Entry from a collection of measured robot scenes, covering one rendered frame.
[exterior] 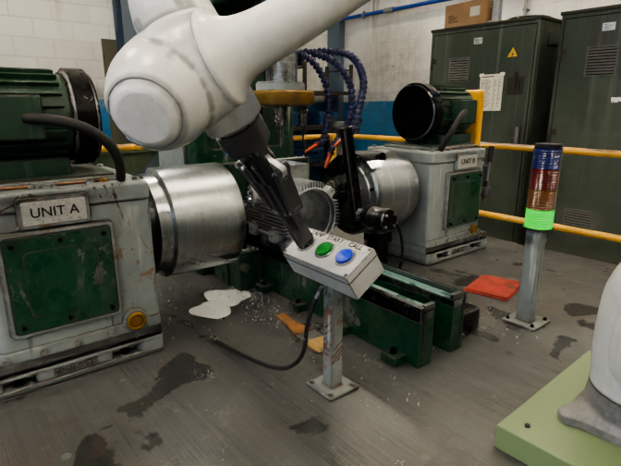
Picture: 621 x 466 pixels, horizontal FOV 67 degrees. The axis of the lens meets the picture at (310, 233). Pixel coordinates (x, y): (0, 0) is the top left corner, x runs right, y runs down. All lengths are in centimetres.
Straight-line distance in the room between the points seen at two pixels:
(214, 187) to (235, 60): 60
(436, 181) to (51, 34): 538
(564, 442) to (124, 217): 82
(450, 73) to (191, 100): 428
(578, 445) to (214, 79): 68
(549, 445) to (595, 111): 347
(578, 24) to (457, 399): 358
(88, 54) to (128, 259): 553
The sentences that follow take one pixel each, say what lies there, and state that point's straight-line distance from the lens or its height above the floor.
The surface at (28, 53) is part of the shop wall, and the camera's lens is 628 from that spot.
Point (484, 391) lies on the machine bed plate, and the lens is 95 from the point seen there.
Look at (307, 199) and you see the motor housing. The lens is 136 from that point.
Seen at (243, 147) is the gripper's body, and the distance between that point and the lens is 69.
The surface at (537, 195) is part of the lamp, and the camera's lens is 114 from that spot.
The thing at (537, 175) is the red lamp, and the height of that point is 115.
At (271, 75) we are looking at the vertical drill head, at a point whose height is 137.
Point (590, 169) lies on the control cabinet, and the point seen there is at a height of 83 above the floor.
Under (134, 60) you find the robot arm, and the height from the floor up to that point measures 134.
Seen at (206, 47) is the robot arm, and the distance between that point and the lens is 49.
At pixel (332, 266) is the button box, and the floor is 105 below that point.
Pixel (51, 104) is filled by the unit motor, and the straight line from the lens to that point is 98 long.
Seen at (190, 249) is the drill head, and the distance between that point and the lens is 105.
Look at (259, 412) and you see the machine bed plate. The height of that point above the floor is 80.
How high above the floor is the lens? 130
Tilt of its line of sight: 15 degrees down
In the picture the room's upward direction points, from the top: straight up
